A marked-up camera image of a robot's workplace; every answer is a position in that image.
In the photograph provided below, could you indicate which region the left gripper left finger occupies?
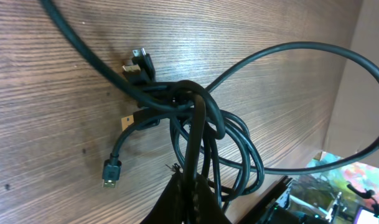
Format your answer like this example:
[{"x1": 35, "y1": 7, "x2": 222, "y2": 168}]
[{"x1": 141, "y1": 172, "x2": 184, "y2": 224}]

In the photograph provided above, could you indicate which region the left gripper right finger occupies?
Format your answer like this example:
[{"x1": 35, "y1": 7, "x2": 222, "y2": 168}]
[{"x1": 192, "y1": 175, "x2": 231, "y2": 224}]

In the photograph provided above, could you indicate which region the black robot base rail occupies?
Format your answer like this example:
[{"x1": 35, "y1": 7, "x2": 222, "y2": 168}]
[{"x1": 238, "y1": 175, "x2": 292, "y2": 224}]

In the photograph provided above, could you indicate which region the black cable bundle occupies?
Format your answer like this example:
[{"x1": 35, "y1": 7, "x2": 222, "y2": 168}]
[{"x1": 39, "y1": 0, "x2": 379, "y2": 215}]

